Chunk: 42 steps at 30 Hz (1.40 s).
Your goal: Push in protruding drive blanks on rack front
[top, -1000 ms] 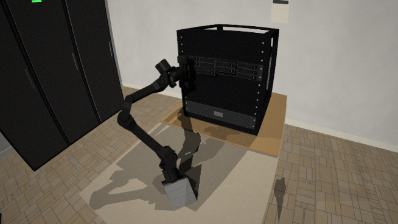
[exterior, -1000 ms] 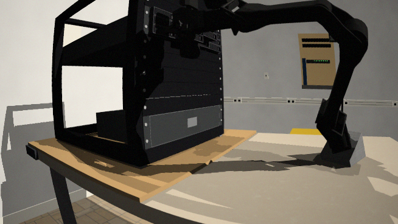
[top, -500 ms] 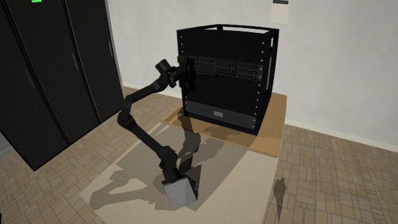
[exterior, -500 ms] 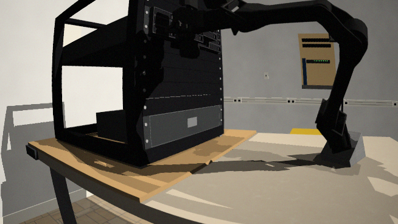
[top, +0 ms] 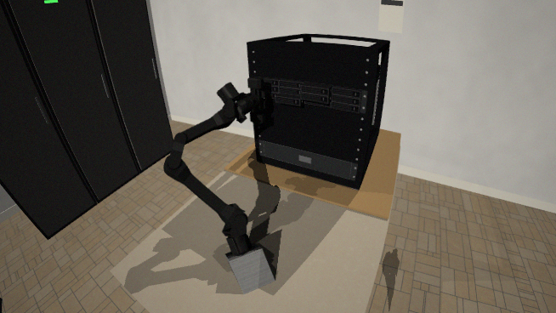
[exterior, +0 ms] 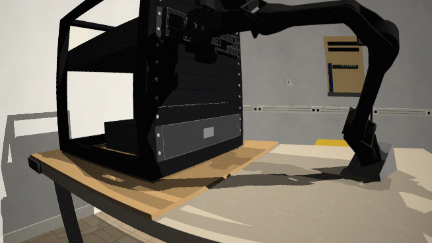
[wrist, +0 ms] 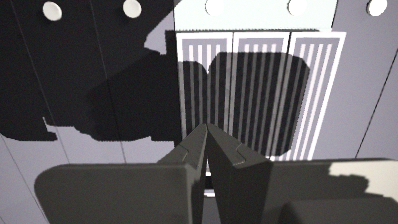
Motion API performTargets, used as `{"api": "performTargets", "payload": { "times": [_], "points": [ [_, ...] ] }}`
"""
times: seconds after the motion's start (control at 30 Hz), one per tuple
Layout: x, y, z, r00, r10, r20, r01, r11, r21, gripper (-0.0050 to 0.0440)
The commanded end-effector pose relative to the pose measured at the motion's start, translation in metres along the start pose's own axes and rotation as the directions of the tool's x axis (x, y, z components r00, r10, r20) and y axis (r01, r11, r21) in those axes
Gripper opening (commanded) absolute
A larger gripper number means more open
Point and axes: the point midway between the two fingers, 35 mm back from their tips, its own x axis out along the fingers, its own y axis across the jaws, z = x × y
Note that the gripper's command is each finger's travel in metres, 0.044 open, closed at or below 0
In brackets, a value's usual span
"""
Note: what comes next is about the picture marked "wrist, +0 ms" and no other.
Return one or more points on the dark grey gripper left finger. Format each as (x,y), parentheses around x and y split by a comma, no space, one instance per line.
(129,193)

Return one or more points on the black server rack frame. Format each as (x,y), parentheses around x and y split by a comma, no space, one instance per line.
(97,81)

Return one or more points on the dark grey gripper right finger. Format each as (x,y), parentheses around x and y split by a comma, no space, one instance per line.
(249,190)

